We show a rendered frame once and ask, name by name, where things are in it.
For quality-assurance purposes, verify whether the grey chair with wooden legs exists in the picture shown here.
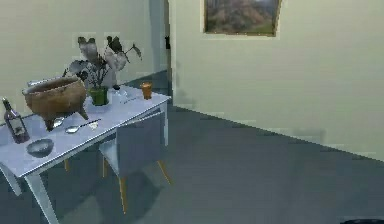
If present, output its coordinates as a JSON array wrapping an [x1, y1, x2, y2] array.
[[64, 111, 174, 215]]

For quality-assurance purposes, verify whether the silver spoon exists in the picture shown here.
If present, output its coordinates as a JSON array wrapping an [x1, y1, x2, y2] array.
[[64, 118, 102, 135], [52, 116, 66, 129]]

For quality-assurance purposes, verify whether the small grey bowl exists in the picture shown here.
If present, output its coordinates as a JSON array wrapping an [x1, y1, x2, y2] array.
[[26, 138, 55, 158]]

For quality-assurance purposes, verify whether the dark wine bottle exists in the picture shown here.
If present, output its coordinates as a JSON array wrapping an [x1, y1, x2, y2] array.
[[1, 97, 31, 145]]

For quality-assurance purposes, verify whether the house plant in green pot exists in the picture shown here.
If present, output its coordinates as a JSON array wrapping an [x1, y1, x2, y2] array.
[[61, 35, 143, 107]]

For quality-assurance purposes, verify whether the orange cup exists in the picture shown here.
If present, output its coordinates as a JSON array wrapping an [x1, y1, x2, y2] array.
[[139, 82, 153, 101]]

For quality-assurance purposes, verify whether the clear glass with black top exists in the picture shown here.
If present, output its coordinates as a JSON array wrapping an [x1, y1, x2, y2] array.
[[111, 84, 129, 101]]

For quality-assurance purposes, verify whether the framed landscape picture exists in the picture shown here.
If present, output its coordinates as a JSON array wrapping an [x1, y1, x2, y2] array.
[[203, 0, 283, 37]]

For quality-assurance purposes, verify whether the brown footed bowl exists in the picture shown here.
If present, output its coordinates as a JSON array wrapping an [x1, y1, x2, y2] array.
[[22, 76, 90, 132]]

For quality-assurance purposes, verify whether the white dining table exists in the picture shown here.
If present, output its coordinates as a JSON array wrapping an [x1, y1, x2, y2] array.
[[0, 84, 172, 224]]

